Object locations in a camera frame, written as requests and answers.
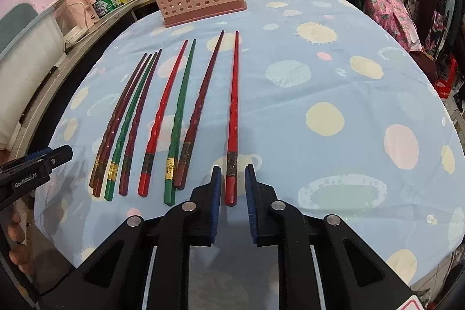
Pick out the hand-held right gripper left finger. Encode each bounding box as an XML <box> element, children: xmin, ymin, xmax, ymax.
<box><xmin>34</xmin><ymin>166</ymin><xmax>222</xmax><ymax>310</ymax></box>

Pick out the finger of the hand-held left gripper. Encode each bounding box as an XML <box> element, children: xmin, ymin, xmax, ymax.
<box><xmin>34</xmin><ymin>145</ymin><xmax>74</xmax><ymax>175</ymax></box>
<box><xmin>0</xmin><ymin>148</ymin><xmax>54</xmax><ymax>167</ymax></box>

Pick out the bright red chopstick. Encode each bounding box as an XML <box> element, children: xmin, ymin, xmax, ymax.
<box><xmin>137</xmin><ymin>39</ymin><xmax>189</xmax><ymax>198</ymax></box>
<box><xmin>224</xmin><ymin>30</ymin><xmax>240</xmax><ymax>207</ymax></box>

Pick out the person's left hand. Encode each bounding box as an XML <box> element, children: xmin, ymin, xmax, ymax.
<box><xmin>5</xmin><ymin>206</ymin><xmax>35</xmax><ymax>275</ymax></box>

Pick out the dark ornate metal chair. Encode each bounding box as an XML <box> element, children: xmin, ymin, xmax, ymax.
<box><xmin>405</xmin><ymin>0</ymin><xmax>442</xmax><ymax>42</ymax></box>

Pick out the green chopstick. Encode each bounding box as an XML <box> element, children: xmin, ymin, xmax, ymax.
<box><xmin>163</xmin><ymin>39</ymin><xmax>197</xmax><ymax>207</ymax></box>
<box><xmin>104</xmin><ymin>51</ymin><xmax>158</xmax><ymax>202</ymax></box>

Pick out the pink floral cloth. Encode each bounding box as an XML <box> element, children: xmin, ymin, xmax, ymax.
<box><xmin>358</xmin><ymin>0</ymin><xmax>424</xmax><ymax>53</ymax></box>

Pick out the blue spotted tablecloth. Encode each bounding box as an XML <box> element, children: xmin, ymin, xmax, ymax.
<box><xmin>34</xmin><ymin>0</ymin><xmax>465</xmax><ymax>289</ymax></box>

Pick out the white storage bin blue lid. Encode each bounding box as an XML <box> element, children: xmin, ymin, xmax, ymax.
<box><xmin>0</xmin><ymin>2</ymin><xmax>68</xmax><ymax>148</ymax></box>

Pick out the dark brown chopstick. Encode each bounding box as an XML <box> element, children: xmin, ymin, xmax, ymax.
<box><xmin>89</xmin><ymin>53</ymin><xmax>147</xmax><ymax>188</ymax></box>

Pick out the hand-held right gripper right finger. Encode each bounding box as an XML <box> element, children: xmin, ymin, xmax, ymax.
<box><xmin>244</xmin><ymin>164</ymin><xmax>422</xmax><ymax>310</ymax></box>

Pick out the dark red chopstick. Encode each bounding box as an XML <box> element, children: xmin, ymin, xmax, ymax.
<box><xmin>92</xmin><ymin>54</ymin><xmax>152</xmax><ymax>197</ymax></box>
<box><xmin>118</xmin><ymin>49</ymin><xmax>163</xmax><ymax>196</ymax></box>
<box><xmin>173</xmin><ymin>30</ymin><xmax>226</xmax><ymax>191</ymax></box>

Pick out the red plastic stool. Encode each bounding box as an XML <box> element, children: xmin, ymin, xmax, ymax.
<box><xmin>434</xmin><ymin>54</ymin><xmax>459</xmax><ymax>98</ymax></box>

